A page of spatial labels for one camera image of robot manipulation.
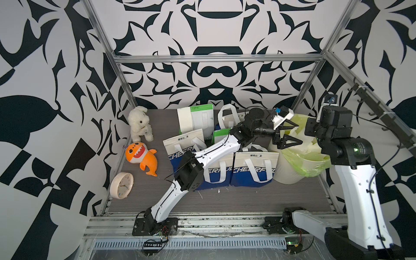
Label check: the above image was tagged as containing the white round trash bin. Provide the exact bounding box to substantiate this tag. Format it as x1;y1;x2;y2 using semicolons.
268;141;304;185

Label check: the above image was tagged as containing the black wall hook rail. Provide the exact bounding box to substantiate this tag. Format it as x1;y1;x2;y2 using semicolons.
348;77;416;157

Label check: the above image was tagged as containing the aluminium frame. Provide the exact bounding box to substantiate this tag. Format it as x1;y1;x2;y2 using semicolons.
83;1;416;216

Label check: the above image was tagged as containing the blue white front left bag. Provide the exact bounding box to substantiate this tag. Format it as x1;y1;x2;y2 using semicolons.
197;153;234;190

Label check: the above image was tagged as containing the white tape roll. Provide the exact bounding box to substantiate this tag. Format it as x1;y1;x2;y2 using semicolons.
110;172;134;199

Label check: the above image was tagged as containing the green plastic bin liner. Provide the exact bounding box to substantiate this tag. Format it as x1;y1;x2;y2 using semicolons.
281;114;332;177

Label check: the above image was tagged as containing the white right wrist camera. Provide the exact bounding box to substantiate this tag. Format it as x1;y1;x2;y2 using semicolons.
316;94;338;122

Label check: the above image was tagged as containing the green white back left bag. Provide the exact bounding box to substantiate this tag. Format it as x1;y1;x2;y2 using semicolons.
191;104;215;139

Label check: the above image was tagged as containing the white blue back right bag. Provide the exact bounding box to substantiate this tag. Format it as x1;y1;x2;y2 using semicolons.
217;104;246;130

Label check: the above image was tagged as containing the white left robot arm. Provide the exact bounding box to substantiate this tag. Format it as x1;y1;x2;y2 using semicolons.
133;106;302;236

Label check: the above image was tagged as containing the green white middle bag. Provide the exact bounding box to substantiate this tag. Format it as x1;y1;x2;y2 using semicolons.
212;128;230;144

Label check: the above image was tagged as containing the orange plush monster toy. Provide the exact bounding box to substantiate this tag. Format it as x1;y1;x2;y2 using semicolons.
125;142;158;177

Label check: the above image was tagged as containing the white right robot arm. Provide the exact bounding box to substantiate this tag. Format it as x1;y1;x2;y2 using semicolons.
265;106;405;260

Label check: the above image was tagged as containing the green white bag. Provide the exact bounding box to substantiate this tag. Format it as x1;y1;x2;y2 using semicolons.
191;104;215;139
212;128;230;144

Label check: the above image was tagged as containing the white plush rabbit toy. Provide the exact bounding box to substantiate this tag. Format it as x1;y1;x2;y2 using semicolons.
127;106;154;143

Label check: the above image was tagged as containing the blue white front right bag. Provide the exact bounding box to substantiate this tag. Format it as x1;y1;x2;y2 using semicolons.
230;144;280;187

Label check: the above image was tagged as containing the white receipt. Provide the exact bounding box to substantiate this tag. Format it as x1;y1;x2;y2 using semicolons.
177;107;194;134

